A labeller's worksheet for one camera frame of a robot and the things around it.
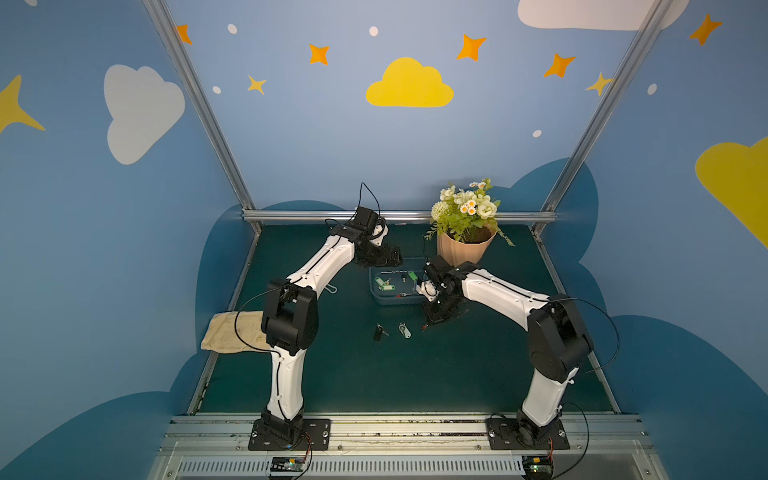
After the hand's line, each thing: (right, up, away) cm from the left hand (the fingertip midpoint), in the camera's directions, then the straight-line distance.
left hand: (390, 257), depth 94 cm
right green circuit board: (+37, -52, -20) cm, 67 cm away
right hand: (+13, -19, -4) cm, 23 cm away
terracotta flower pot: (+23, +1, +5) cm, 23 cm away
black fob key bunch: (-3, -23, 0) cm, 23 cm away
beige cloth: (-52, -24, -3) cm, 57 cm away
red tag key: (+11, -22, -3) cm, 24 cm away
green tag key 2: (+9, -7, +13) cm, 17 cm away
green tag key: (0, -11, +11) cm, 15 cm away
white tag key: (+5, -23, 0) cm, 24 cm away
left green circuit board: (-25, -51, -22) cm, 61 cm away
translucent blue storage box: (+2, -10, +11) cm, 15 cm away
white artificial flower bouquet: (+19, +12, -14) cm, 26 cm away
